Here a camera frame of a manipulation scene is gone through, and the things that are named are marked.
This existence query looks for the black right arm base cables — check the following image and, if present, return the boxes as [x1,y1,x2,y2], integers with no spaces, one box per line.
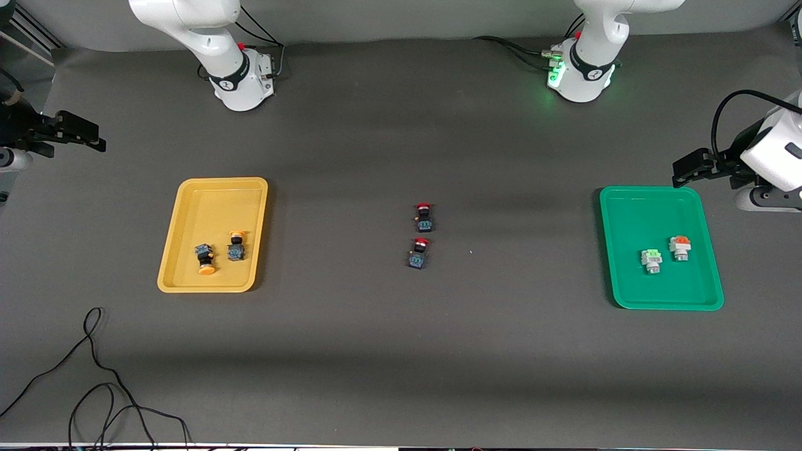
[197,3,284,79]

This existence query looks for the yellow plastic tray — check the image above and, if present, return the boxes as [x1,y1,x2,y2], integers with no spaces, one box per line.
[157,177,269,294]

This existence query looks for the thin black loose cable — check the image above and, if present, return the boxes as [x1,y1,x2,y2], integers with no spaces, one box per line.
[0,307,192,451]

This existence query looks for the aluminium frame rail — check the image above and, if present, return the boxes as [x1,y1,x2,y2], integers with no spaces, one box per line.
[0,0,63,66]

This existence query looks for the green plastic tray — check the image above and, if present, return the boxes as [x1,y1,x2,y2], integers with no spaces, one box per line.
[599,186,725,311]

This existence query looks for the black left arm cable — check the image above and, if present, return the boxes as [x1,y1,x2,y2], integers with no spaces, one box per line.
[711,90,802,157]

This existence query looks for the black arm base cables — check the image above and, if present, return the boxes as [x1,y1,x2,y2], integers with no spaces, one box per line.
[473,16,586,70]
[197,3,284,79]

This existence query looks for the dark grey table cover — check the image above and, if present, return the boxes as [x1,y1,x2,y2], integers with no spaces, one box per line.
[0,25,802,448]

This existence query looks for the black left arm base cables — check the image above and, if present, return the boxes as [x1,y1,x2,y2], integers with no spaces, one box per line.
[473,16,586,70]

